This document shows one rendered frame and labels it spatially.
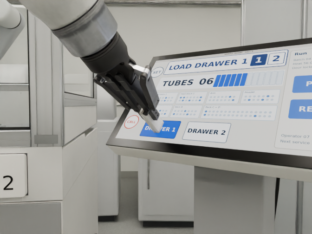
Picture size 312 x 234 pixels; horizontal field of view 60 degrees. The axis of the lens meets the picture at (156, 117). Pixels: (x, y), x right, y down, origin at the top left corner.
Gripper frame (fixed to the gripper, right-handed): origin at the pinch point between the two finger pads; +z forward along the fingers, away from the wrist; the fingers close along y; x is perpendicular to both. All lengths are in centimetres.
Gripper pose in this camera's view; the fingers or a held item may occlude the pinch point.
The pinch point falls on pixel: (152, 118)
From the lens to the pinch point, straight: 57.3
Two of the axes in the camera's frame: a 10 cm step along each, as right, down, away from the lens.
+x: -3.7, 7.9, -4.9
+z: 4.3, 6.1, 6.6
